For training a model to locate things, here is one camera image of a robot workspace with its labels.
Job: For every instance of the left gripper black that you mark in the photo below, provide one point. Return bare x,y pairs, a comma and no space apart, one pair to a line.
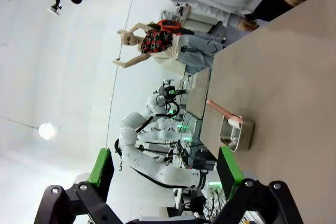
170,92

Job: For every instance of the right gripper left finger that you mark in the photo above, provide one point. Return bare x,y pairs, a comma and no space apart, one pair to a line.
102,169

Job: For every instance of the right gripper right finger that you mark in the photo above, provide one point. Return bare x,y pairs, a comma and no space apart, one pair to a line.
228,174

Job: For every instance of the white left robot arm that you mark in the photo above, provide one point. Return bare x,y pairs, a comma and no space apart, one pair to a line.
147,155

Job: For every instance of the person right grey sleeved forearm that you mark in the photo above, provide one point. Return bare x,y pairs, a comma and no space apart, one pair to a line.
215,11

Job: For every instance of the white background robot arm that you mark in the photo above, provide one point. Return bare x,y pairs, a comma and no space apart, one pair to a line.
166,129

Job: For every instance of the person right hand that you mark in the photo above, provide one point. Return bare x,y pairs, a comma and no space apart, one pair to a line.
248,24

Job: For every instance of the small brown side table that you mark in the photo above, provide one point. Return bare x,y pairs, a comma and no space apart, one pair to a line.
199,93

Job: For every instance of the small steel rectangular container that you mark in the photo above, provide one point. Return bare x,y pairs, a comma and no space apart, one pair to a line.
245,137

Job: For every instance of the mannequin in floral shirt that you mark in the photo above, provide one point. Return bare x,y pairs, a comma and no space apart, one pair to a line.
157,43

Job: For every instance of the round ceiling lamp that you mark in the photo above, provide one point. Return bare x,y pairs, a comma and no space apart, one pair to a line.
46,131

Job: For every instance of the white desk with shelves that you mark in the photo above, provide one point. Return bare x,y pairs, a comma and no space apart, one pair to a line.
189,14

